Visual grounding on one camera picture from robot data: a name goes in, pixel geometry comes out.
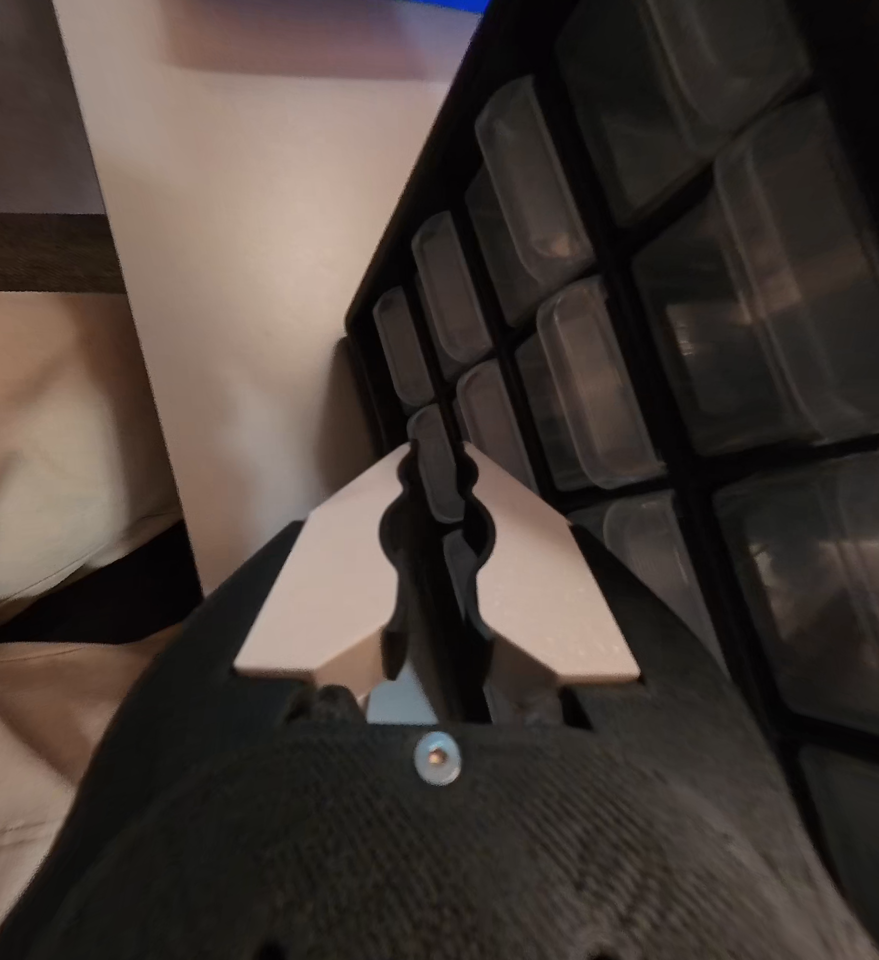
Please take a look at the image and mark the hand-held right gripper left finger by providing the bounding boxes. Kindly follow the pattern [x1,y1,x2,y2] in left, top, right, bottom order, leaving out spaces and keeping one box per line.
[233,441,420,702]

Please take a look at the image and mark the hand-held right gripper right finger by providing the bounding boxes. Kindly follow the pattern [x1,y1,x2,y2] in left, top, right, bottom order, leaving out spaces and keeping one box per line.
[458,441,643,710]

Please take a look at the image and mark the small clear plastic drawer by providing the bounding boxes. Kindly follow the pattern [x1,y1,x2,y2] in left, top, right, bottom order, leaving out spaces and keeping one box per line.
[407,403,465,524]

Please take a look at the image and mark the black drawer cabinet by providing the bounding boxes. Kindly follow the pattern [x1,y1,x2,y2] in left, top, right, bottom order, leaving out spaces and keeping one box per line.
[343,0,879,960]

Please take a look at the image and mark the black seat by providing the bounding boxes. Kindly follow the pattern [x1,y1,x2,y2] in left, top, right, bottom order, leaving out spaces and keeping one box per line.
[0,525,204,654]

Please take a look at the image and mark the array of clear drawers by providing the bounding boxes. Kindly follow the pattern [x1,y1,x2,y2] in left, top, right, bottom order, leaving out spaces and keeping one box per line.
[372,0,879,901]

